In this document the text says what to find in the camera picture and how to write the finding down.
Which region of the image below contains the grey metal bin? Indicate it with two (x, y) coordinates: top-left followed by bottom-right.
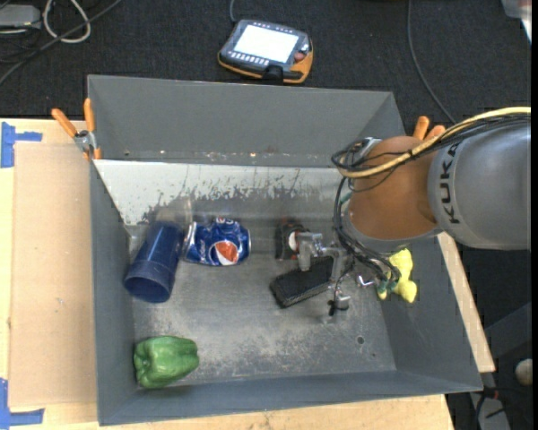
(86, 74), (484, 427)

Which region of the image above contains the brown cardboard board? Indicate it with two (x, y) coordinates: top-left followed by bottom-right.
(7, 143), (98, 409)

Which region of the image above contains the black textured flat block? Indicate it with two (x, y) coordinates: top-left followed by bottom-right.
(268, 255), (337, 310)

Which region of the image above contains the yellow soft toy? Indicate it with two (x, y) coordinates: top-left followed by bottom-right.
(375, 247), (419, 305)

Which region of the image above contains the green bell pepper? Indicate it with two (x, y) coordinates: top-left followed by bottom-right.
(132, 335), (201, 391)

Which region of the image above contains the small black and red object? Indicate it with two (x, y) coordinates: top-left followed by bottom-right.
(274, 218), (308, 262)

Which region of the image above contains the black cylinder on white bracket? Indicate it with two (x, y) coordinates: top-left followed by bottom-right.
(326, 280), (353, 320)

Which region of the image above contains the dark blue plastic cup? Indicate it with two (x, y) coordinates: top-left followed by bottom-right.
(124, 220), (186, 305)

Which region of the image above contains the crushed blue soda can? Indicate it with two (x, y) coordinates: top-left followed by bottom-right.
(182, 216), (253, 268)

